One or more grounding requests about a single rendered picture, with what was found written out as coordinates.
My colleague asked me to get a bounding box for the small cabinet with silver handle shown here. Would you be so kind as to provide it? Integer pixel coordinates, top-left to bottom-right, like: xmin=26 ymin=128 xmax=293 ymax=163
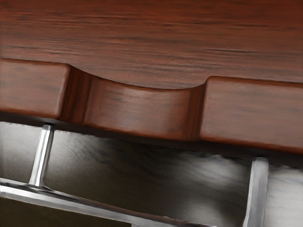
xmin=0 ymin=0 xmax=303 ymax=227

